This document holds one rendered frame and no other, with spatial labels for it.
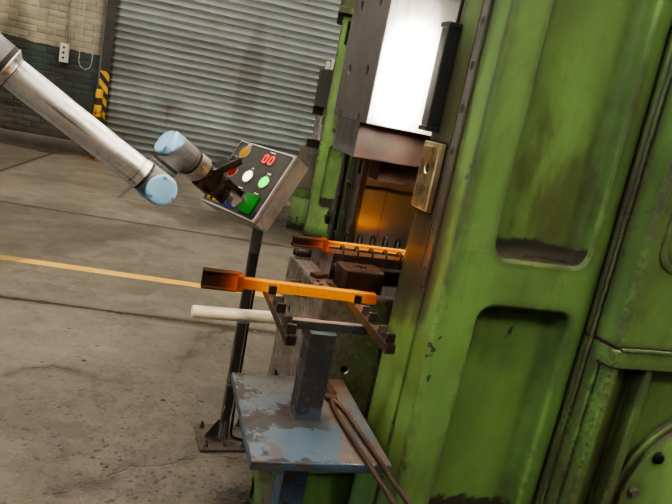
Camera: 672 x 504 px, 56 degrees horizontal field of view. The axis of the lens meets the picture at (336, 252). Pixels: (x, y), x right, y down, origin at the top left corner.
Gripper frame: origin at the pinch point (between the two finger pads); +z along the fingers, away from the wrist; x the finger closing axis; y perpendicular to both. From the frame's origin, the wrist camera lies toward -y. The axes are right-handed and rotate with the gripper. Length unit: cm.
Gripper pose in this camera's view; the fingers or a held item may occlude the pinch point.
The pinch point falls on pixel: (244, 197)
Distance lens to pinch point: 223.6
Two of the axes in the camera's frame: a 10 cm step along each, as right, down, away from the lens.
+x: 6.7, 2.9, -6.9
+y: -5.3, 8.3, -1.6
